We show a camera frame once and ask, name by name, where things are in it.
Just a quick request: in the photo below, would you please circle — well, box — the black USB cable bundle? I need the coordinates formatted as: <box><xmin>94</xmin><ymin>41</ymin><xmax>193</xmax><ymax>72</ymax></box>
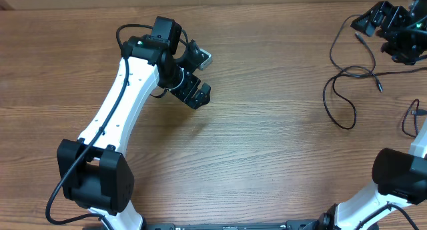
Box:
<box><xmin>329</xmin><ymin>13</ymin><xmax>384</xmax><ymax>93</ymax></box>

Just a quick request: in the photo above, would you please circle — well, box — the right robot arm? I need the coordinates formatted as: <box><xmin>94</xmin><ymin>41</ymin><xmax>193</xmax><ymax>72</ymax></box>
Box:
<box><xmin>302</xmin><ymin>0</ymin><xmax>426</xmax><ymax>229</ymax></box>

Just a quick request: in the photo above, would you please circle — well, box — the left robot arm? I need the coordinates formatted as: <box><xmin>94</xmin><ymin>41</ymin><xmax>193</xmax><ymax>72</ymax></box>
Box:
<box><xmin>53</xmin><ymin>17</ymin><xmax>212</xmax><ymax>229</ymax></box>

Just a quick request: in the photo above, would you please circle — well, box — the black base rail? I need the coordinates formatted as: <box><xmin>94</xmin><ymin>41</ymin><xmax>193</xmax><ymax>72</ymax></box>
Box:
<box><xmin>141</xmin><ymin>219</ymin><xmax>333</xmax><ymax>230</ymax></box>

